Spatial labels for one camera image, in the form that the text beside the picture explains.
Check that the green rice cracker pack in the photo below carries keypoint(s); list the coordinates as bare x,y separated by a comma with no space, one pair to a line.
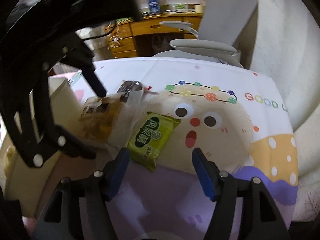
150,137

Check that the grey office chair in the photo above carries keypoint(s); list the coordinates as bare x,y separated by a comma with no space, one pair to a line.
215,40

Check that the blue paper gift bag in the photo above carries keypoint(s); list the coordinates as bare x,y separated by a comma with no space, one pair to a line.
154,6

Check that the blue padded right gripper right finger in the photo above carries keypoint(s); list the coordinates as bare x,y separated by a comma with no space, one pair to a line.
221,188

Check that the white curtain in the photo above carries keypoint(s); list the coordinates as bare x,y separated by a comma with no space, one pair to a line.
287,50

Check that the dark foil snack pack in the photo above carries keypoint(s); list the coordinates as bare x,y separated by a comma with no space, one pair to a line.
130,86

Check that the white paper pastry bag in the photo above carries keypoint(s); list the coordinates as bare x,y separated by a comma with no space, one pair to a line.
107,123

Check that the cream plastic storage box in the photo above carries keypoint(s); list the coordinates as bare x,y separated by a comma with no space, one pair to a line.
42,125

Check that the wooden desk with drawers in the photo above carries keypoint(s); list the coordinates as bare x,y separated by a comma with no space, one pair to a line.
148,37

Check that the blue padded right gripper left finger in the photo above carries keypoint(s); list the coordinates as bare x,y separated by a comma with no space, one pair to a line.
101,187

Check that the cartoon printed tablecloth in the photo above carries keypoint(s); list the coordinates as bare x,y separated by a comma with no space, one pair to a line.
238,120

